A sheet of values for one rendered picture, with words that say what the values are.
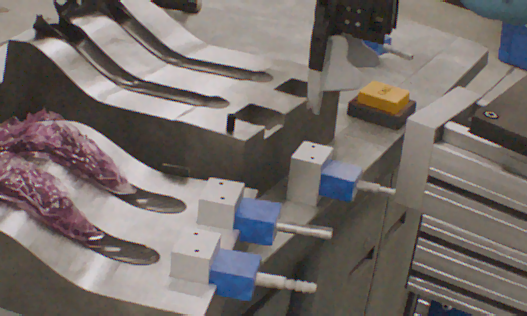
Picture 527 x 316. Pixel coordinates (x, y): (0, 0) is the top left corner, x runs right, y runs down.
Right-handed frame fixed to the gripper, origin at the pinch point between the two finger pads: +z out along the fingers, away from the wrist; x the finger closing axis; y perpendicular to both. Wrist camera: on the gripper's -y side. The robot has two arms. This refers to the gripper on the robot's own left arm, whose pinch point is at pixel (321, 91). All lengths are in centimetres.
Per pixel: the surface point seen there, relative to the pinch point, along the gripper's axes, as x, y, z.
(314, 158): -1.6, 0.6, 7.5
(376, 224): 39, 3, 36
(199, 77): 6.9, -17.2, 4.6
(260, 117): 1.1, -7.0, 5.4
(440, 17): 370, -33, 98
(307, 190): -2.7, 0.6, 11.0
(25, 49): -3.8, -38.6, 0.8
